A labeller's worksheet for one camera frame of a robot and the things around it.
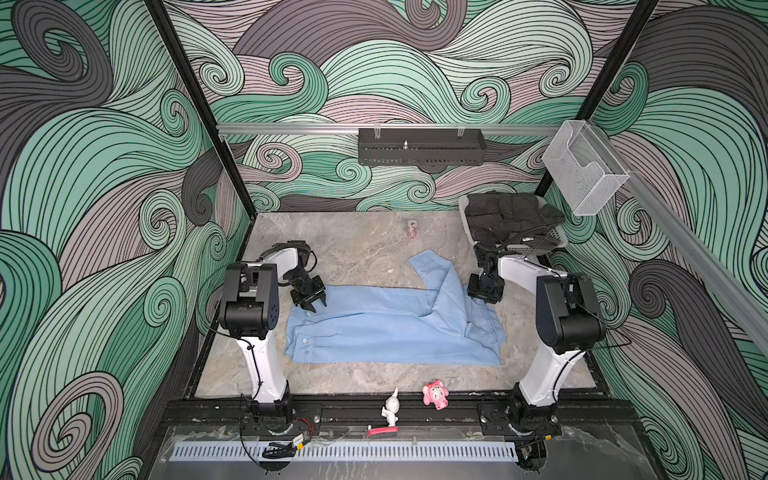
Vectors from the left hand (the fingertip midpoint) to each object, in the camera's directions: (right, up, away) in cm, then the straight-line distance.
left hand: (321, 302), depth 94 cm
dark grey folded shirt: (+69, +28, +16) cm, 76 cm away
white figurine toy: (+22, -22, -22) cm, 38 cm away
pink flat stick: (+19, -24, -27) cm, 41 cm away
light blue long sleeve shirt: (+25, -6, -6) cm, 26 cm away
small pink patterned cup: (+31, +24, +16) cm, 42 cm away
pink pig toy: (+33, -19, -19) cm, 43 cm away
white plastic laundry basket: (+83, +22, +8) cm, 86 cm away
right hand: (+52, +2, +2) cm, 52 cm away
